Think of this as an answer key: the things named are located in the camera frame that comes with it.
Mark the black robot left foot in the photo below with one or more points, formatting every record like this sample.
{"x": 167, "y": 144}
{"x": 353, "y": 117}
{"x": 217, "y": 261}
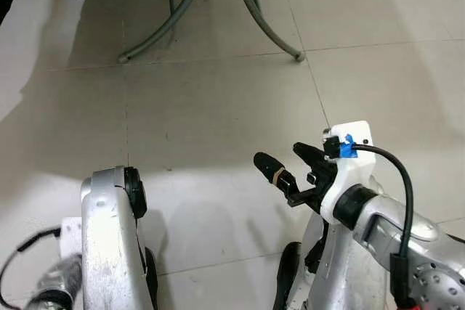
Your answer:
{"x": 150, "y": 277}

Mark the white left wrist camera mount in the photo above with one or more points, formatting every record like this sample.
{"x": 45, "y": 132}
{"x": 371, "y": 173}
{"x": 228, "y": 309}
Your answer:
{"x": 71, "y": 234}

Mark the yellow rubber band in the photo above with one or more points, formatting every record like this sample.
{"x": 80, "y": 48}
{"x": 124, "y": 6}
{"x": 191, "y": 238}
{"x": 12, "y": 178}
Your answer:
{"x": 278, "y": 176}

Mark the grey metal curved table leg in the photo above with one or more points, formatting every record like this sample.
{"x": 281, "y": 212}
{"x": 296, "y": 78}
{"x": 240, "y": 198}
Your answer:
{"x": 269, "y": 28}
{"x": 171, "y": 24}

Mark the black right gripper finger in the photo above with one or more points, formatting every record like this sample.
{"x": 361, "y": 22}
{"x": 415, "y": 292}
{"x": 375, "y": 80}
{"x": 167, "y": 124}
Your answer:
{"x": 307, "y": 157}
{"x": 263, "y": 161}

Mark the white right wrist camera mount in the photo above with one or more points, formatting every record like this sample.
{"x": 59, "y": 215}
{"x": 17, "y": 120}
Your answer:
{"x": 360, "y": 172}

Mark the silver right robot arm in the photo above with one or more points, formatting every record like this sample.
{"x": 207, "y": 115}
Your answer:
{"x": 421, "y": 252}

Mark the black robot foot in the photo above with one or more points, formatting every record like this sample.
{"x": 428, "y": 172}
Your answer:
{"x": 285, "y": 274}
{"x": 150, "y": 277}

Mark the black robot right foot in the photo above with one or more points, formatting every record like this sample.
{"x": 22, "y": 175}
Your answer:
{"x": 285, "y": 274}

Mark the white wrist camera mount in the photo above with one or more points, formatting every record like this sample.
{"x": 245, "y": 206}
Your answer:
{"x": 360, "y": 172}
{"x": 71, "y": 234}

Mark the silver robot right leg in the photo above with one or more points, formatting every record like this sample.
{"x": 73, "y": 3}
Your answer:
{"x": 341, "y": 274}

